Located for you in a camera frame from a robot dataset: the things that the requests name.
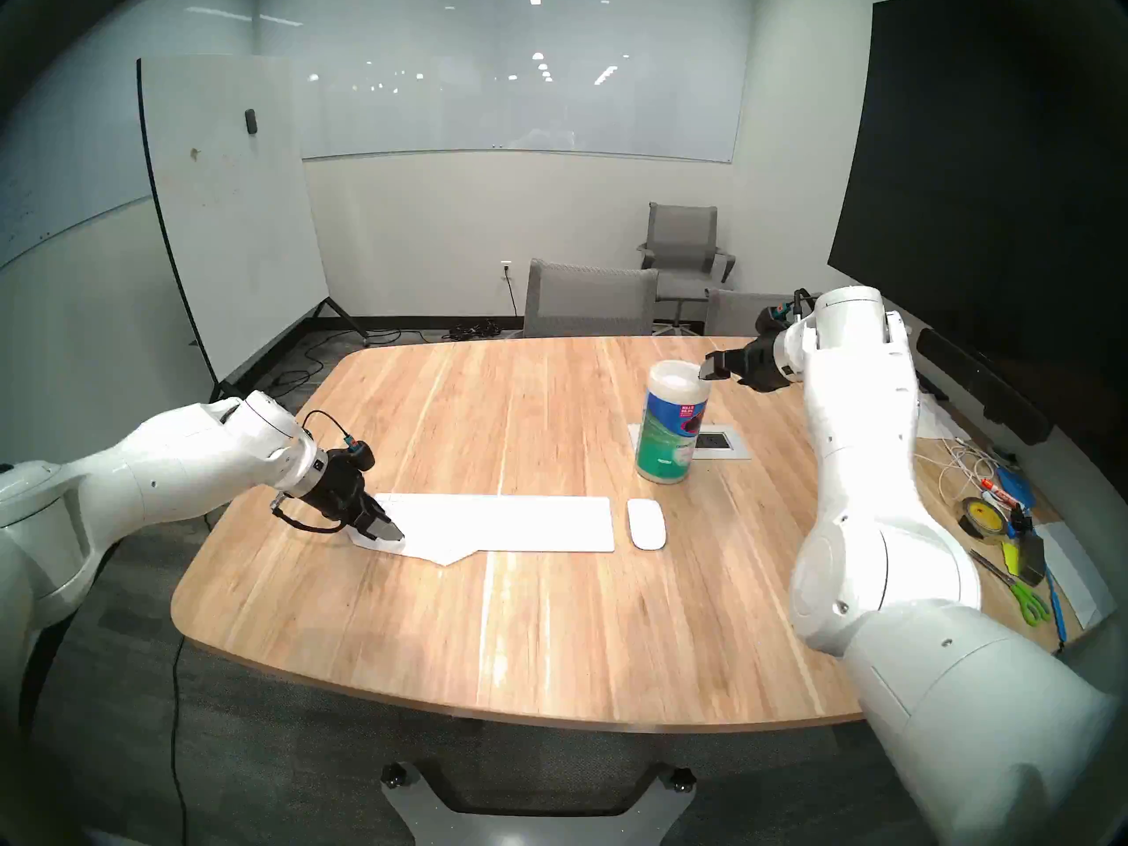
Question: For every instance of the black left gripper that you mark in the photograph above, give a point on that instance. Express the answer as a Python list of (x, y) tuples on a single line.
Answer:
[(339, 492)]

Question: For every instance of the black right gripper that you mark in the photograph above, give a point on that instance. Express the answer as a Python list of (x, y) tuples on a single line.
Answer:
[(763, 361)]

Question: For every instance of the white disinfecting wipe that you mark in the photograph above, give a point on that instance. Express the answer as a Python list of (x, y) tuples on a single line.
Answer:
[(432, 536)]

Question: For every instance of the green blue wipes canister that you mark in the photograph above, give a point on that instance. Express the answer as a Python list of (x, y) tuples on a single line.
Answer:
[(665, 448)]

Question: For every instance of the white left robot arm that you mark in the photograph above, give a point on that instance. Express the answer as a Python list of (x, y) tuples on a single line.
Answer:
[(176, 465)]

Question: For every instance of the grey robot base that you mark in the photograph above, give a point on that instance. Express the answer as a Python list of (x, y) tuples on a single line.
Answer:
[(529, 831)]

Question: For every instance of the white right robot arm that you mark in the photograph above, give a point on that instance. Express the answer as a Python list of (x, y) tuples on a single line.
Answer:
[(864, 465)]

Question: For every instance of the grey mesh chair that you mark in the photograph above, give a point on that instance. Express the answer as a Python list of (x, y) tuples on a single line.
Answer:
[(731, 314), (586, 298)]

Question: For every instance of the grey office chair with armrests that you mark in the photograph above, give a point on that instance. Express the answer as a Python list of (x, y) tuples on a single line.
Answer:
[(683, 236)]

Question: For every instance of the white slim keyboard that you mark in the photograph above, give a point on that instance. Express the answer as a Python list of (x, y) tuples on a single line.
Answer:
[(555, 525)]

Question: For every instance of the white computer mouse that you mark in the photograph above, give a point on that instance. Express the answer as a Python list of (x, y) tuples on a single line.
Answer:
[(647, 525)]

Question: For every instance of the crumpled white tissue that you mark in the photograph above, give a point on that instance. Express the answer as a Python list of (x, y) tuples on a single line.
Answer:
[(938, 421)]

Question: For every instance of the black base knob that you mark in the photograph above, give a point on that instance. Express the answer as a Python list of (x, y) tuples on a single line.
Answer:
[(393, 774), (681, 776)]

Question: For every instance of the black video sound bar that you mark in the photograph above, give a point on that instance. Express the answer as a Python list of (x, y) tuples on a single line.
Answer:
[(987, 386)]

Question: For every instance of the yellow tape roll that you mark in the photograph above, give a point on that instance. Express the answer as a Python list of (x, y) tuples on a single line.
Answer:
[(983, 518)]

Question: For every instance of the white orange glue bottle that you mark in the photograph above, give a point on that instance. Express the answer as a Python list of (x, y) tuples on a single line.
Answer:
[(1005, 493)]

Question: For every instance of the blue plastic item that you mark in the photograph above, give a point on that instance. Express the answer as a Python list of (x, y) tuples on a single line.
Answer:
[(1018, 481)]

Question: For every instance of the white mobile whiteboard on stand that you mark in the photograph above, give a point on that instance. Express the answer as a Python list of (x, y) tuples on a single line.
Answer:
[(229, 201)]

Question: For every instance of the black block eraser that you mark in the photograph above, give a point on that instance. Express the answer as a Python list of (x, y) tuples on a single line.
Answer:
[(1033, 558)]

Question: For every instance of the blue pen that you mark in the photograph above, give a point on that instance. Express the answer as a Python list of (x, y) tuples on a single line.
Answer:
[(1056, 606)]

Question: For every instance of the white paper sheet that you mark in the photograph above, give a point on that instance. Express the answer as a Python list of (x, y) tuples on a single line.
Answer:
[(1079, 571)]

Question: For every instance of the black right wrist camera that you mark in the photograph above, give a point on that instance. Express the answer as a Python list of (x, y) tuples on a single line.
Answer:
[(775, 317)]

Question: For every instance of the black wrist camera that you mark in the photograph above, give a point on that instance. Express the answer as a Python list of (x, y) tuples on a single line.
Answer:
[(358, 455), (775, 317)]

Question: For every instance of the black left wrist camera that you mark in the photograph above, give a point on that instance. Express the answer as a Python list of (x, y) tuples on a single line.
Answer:
[(358, 455)]

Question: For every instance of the large black wall screen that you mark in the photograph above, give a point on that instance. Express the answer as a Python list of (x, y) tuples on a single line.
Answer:
[(969, 192)]

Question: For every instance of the wide glass wall whiteboard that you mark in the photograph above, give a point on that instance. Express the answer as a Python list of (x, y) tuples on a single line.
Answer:
[(529, 104)]

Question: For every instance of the glass wall whiteboard with writing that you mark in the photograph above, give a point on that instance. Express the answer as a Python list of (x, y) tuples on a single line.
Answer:
[(70, 148)]

